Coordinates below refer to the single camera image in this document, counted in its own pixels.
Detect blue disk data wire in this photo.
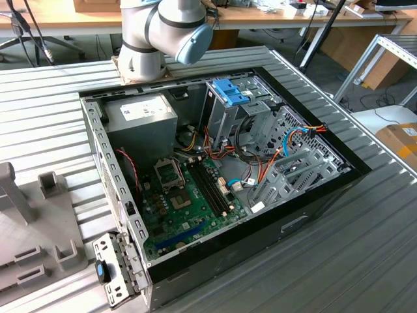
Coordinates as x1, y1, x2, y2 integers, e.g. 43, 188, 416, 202
281, 126, 313, 159

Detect orange red disk power wire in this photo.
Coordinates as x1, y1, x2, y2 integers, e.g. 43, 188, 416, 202
255, 122, 328, 187

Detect grey metal disk bay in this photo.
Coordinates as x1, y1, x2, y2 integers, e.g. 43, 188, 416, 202
246, 147, 354, 215

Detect black RAM slot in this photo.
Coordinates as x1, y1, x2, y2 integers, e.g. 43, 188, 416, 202
188, 159, 226, 218
197, 158, 233, 213

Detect grey metal drive cage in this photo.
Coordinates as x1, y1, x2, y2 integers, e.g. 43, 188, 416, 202
198, 73, 283, 156

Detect green motherboard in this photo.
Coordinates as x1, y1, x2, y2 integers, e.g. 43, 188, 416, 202
139, 155, 249, 261

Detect metal socket cover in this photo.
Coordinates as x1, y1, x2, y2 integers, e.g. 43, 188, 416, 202
152, 157, 184, 192

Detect blue drive cage latch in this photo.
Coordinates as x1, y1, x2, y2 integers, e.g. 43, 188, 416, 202
210, 79, 252, 107

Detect grey power supply unit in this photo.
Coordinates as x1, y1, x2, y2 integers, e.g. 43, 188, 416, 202
103, 93, 179, 164

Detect blue expansion slot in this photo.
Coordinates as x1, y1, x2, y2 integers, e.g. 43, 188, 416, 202
154, 220, 209, 252

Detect black open PC case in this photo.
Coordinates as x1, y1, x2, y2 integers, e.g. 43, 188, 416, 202
79, 67, 374, 310

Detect wooden desk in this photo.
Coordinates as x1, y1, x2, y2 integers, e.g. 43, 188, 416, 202
213, 0, 414, 32
0, 0, 122, 38

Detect white papers pile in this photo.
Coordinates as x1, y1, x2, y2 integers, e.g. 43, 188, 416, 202
253, 0, 294, 14

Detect black tripod stand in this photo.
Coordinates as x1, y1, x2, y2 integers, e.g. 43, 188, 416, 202
298, 0, 348, 74

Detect white boxes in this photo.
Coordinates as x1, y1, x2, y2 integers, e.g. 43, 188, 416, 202
295, 5, 330, 18

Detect large brown cardboard box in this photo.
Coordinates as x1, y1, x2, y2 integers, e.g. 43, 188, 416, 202
321, 25, 412, 91

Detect office chair base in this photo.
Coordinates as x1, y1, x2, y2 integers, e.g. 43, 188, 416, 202
0, 35, 86, 66

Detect grey parts rack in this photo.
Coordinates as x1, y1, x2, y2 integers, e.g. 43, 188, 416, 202
0, 161, 91, 294

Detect white side table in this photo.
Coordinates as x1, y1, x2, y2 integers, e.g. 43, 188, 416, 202
353, 106, 417, 138

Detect small brown cardboard box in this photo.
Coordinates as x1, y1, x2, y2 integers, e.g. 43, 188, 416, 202
73, 0, 121, 13

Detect cardboard box with labels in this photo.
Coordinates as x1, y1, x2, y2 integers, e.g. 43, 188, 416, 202
374, 122, 417, 170

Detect pale pink box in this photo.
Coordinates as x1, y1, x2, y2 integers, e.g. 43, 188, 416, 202
353, 3, 384, 19

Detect black monitor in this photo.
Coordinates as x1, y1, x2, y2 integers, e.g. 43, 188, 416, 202
374, 0, 405, 14

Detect red orange wire bundle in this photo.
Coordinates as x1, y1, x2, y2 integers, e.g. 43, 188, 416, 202
202, 125, 237, 161

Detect yellow black wire bundle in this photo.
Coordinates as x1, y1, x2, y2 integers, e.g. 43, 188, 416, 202
180, 125, 199, 153

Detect black cable bundle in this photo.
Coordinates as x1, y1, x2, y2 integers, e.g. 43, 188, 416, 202
235, 114, 261, 154

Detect red black twisted wire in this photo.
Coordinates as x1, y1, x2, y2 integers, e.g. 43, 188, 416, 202
115, 148, 143, 205

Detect silver slot cover bracket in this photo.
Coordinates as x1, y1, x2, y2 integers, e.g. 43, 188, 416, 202
92, 230, 151, 310

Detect grey metal shelf frame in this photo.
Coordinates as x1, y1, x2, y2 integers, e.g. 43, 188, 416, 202
334, 33, 417, 107

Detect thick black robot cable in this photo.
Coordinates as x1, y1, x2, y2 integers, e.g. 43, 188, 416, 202
6, 0, 55, 68

